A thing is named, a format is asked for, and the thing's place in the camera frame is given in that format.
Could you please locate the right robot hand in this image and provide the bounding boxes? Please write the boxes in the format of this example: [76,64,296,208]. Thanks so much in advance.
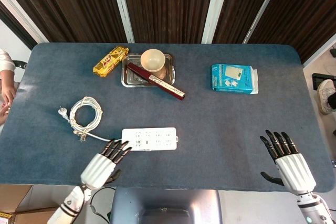
[259,129,317,196]

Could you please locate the beige bowl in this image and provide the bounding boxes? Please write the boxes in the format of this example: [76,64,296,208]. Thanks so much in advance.
[140,48,167,80]

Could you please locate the metal tray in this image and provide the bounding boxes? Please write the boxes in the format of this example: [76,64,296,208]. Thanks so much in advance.
[121,52,176,88]

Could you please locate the dark red long box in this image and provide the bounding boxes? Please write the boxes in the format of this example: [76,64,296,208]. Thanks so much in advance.
[127,62,187,102]

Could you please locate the white cable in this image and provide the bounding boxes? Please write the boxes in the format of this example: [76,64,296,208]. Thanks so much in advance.
[57,97,123,143]

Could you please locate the robot torso housing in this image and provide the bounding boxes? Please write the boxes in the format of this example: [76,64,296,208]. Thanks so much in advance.
[109,187,223,224]

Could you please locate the white power strip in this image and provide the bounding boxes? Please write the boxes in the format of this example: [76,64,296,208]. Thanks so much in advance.
[121,127,180,152]

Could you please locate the white sneaker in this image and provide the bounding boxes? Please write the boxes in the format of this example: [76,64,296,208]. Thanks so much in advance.
[316,79,336,115]

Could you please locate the yellow snack package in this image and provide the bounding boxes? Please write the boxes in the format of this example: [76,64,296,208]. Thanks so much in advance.
[92,46,130,78]

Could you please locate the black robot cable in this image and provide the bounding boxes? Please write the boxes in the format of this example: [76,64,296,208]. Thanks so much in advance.
[89,186,116,224]

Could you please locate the blue tablecloth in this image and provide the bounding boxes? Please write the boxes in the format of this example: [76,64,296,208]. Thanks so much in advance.
[0,42,332,193]

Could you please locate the black floor stand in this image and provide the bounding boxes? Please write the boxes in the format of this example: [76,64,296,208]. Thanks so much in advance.
[311,73,336,91]

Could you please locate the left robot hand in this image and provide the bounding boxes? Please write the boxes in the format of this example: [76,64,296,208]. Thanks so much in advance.
[80,139,132,190]

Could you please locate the person in white sleeve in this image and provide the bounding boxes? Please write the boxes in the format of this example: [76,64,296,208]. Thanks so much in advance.
[0,48,17,125]

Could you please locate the wooden partition screen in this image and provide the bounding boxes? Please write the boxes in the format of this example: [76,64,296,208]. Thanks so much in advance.
[0,0,336,63]

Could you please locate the blue scale box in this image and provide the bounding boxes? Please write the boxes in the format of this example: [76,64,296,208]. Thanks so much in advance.
[211,63,259,95]

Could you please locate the cardboard box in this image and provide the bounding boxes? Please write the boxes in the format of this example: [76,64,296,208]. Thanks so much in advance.
[0,184,61,224]

